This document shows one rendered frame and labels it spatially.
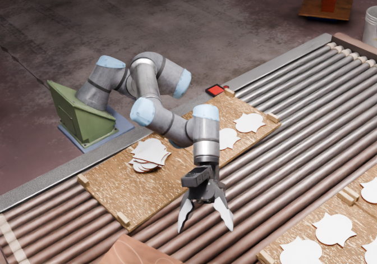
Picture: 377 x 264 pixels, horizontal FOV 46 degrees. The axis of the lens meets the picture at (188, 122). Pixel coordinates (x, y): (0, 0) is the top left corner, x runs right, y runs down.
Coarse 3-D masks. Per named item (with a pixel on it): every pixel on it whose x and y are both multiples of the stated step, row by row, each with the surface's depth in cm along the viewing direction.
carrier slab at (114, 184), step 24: (168, 144) 186; (96, 168) 177; (120, 168) 176; (168, 168) 175; (192, 168) 174; (96, 192) 167; (120, 192) 166; (144, 192) 166; (168, 192) 165; (144, 216) 157
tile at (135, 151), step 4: (148, 140) 182; (152, 140) 182; (156, 140) 182; (140, 144) 180; (144, 144) 180; (148, 144) 180; (136, 148) 179; (140, 148) 178; (164, 148) 178; (132, 152) 177; (136, 152) 177; (136, 160) 173; (140, 160) 173
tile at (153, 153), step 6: (150, 144) 179; (156, 144) 179; (162, 144) 178; (144, 150) 176; (150, 150) 176; (156, 150) 176; (162, 150) 176; (138, 156) 174; (144, 156) 174; (150, 156) 173; (156, 156) 173; (162, 156) 173; (150, 162) 172; (156, 162) 170
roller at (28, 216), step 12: (336, 48) 241; (312, 60) 233; (324, 60) 236; (288, 72) 226; (300, 72) 227; (276, 84) 219; (252, 96) 212; (72, 192) 170; (48, 204) 166; (24, 216) 162; (36, 216) 164; (0, 228) 158; (12, 228) 160
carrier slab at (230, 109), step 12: (216, 96) 210; (228, 96) 210; (228, 108) 202; (240, 108) 202; (252, 108) 201; (228, 120) 196; (264, 120) 194; (264, 132) 188; (240, 144) 183; (252, 144) 184; (228, 156) 178
